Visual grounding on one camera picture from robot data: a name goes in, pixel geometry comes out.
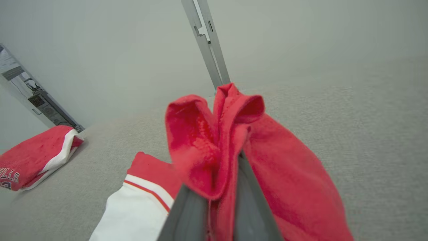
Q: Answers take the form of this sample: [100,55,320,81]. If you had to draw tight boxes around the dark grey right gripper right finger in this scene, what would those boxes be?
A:
[233,151,284,241]

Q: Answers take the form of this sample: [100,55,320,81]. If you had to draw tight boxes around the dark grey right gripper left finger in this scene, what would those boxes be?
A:
[157,185,209,241]

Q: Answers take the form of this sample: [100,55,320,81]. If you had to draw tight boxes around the red Bulls shirt white sleeves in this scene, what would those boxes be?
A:
[89,83,355,241]

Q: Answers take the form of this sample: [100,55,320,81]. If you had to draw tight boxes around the red Bulls shorts white stripe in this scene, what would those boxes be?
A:
[0,125,85,192]

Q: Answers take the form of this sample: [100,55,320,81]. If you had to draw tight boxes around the grey fabric sofa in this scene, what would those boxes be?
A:
[0,57,428,241]

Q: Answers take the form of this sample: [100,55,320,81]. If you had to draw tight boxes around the aluminium partition post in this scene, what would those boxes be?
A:
[181,0,231,89]

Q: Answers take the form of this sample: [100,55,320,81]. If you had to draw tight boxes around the grey partition frame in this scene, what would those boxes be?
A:
[0,43,86,133]

